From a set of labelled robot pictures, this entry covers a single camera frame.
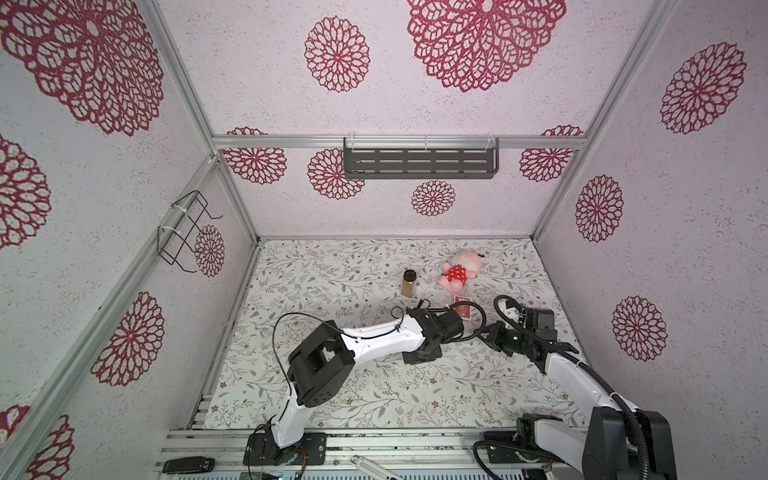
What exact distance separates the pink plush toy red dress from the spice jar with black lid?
11cm

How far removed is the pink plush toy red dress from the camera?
3.36 feet

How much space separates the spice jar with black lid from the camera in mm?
990
